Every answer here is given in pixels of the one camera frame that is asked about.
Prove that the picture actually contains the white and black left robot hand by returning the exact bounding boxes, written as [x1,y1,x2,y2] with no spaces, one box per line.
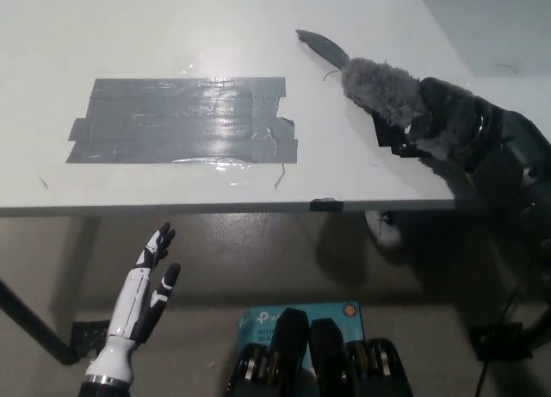
[84,222,182,383]

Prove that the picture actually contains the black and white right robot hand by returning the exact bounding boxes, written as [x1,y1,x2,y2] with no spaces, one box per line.
[404,76,505,173]

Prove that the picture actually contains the grey fluffy duster black handle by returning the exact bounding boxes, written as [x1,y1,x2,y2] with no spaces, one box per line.
[294,28,468,200]

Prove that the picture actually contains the black robot legs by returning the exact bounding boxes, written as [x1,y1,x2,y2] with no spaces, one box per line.
[223,307,413,397]

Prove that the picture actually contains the black table leg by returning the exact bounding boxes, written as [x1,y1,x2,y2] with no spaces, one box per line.
[0,278,82,367]

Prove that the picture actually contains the teal TP-Link router box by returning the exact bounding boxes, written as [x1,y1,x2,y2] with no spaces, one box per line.
[237,301,363,368]

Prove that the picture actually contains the white round object under table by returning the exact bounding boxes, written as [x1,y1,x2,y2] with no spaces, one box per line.
[364,209,404,246]

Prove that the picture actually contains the small black tape strip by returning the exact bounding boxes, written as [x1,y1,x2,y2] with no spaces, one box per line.
[309,196,344,213]

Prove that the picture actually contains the grey duct tape patch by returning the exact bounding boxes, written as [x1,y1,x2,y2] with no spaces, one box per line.
[65,76,300,165]

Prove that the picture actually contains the thin black floor cable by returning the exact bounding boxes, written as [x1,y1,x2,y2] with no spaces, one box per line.
[476,284,518,397]

